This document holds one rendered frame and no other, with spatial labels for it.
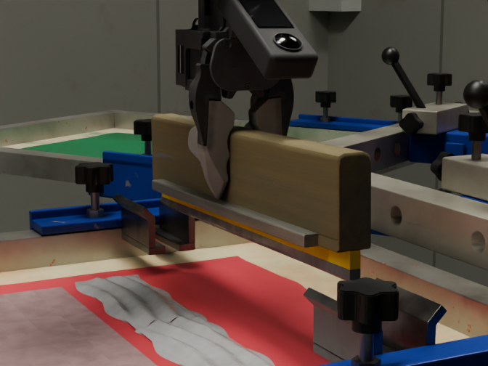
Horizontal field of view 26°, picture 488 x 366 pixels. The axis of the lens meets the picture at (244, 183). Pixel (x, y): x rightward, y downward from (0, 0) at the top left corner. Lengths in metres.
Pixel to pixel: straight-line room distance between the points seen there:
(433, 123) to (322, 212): 0.80
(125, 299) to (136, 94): 3.32
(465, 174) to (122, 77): 3.23
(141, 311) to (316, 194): 0.25
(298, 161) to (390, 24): 3.93
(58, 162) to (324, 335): 0.97
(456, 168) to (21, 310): 0.47
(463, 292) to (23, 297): 0.43
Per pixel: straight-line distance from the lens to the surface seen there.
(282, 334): 0.94
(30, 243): 1.17
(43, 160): 1.74
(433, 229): 1.09
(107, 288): 1.07
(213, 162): 0.94
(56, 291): 1.08
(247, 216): 0.90
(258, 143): 0.90
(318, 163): 0.81
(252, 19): 0.90
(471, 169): 1.12
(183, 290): 1.07
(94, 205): 1.20
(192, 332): 0.94
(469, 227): 1.04
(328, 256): 0.83
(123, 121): 2.33
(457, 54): 4.53
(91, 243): 1.19
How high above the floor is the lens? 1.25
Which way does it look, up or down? 10 degrees down
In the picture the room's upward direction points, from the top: straight up
